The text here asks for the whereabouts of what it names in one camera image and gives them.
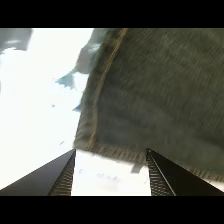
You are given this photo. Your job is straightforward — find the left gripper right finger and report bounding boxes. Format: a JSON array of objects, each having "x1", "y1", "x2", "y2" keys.
[{"x1": 145, "y1": 148, "x2": 224, "y2": 197}]

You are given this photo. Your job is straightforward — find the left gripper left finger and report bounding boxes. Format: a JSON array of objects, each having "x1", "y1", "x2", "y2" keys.
[{"x1": 0, "y1": 148, "x2": 77, "y2": 197}]

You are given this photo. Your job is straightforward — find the dark grey jeans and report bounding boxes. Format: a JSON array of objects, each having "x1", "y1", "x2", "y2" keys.
[{"x1": 72, "y1": 27, "x2": 224, "y2": 183}]

